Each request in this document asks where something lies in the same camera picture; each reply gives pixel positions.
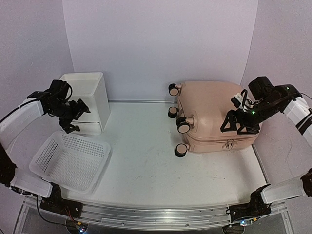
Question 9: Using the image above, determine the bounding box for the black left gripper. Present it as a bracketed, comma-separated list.
[48, 98, 90, 134]

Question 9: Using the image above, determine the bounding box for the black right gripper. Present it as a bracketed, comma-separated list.
[221, 99, 279, 135]

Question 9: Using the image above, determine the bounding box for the pink hard-shell suitcase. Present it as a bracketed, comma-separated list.
[168, 81, 260, 157]

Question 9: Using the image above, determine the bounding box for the white perforated plastic basket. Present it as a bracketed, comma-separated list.
[29, 131, 111, 194]

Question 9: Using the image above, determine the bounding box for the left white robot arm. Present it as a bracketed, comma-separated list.
[0, 79, 90, 213]

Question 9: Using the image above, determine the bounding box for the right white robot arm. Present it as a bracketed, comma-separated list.
[220, 76, 312, 216]

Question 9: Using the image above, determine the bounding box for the white drawer cabinet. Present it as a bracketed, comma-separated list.
[60, 72, 110, 135]

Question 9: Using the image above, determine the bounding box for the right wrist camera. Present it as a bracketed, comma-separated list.
[231, 89, 253, 111]

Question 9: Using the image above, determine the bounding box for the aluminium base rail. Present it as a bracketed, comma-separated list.
[13, 197, 293, 234]

